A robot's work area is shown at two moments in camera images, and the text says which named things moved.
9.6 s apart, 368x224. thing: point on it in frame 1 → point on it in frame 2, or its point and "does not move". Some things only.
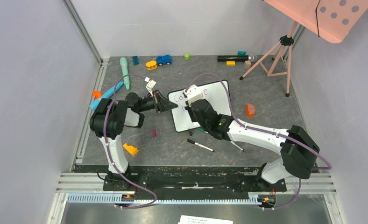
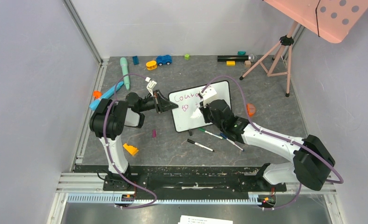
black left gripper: x=162 y=104 does not move
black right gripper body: x=190 y=107 → x=206 y=114
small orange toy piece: x=97 y=94 does not move
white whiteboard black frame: x=215 y=92 does not move
